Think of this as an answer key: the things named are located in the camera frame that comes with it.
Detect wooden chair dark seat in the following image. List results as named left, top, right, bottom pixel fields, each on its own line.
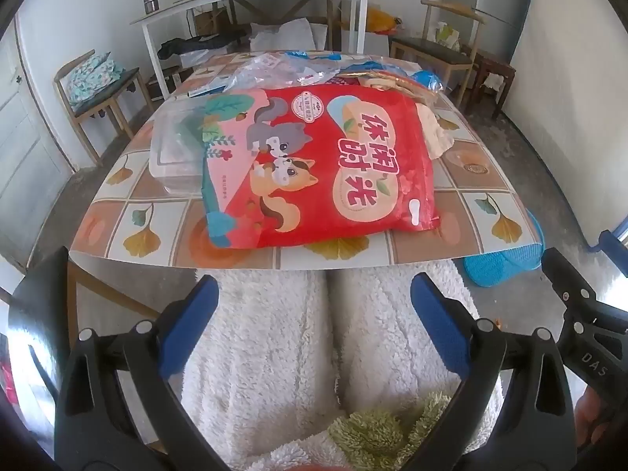
left=390, top=0, right=484, bottom=111
left=53, top=49, right=153, bottom=168

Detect cardboard box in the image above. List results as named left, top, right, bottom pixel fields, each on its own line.
left=194, top=10, right=231, bottom=35

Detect dark wooden stool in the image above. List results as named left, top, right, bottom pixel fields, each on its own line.
left=461, top=44, right=516, bottom=119

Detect teal patterned cloth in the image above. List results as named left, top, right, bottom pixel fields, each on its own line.
left=66, top=54, right=121, bottom=106

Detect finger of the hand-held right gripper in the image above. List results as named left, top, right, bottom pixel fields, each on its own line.
left=597, top=230, right=628, bottom=261
left=540, top=246, right=597, bottom=315

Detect white door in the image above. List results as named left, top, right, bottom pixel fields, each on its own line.
left=0, top=29, right=74, bottom=268

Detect blue white box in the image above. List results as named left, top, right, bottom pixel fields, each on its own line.
left=189, top=82, right=232, bottom=100

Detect white sack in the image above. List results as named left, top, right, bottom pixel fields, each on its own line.
left=250, top=18, right=327, bottom=52

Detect clear plastic container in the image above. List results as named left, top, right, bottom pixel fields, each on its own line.
left=150, top=98, right=212, bottom=194

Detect blue plastic wrapper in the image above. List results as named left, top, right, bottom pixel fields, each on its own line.
left=338, top=56, right=445, bottom=96

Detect golden wrapper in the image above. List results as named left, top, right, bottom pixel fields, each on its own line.
left=338, top=71, right=437, bottom=109

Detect leaf patterned tablecloth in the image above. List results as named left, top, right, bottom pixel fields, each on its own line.
left=69, top=51, right=545, bottom=272

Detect blue mesh basket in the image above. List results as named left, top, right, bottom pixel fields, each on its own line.
left=464, top=206, right=546, bottom=289

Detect yellow plastic bag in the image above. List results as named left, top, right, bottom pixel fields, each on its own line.
left=365, top=7, right=404, bottom=35

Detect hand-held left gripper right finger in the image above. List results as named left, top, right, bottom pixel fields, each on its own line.
left=392, top=272, right=575, bottom=471

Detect person's white fleece pants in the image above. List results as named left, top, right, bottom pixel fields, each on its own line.
left=181, top=260, right=506, bottom=471

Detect beige leaning mattress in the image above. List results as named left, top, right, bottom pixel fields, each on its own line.
left=503, top=0, right=628, bottom=128

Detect red cartoon snack bag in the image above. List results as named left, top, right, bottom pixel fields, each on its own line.
left=201, top=83, right=441, bottom=248

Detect clear plastic bag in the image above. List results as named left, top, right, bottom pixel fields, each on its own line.
left=216, top=50, right=354, bottom=94

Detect black clothes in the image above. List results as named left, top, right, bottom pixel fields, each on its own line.
left=158, top=34, right=246, bottom=57

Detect beige cloth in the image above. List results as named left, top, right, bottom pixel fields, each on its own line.
left=416, top=102, right=458, bottom=161

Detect small dark stool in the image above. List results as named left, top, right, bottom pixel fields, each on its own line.
left=147, top=66, right=180, bottom=101

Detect white green bag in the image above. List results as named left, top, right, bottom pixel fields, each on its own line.
left=436, top=22, right=462, bottom=45

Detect person's right hand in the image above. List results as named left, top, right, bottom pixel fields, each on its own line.
left=574, top=385, right=615, bottom=440

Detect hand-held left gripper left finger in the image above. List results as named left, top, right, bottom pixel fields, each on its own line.
left=54, top=275, right=231, bottom=471

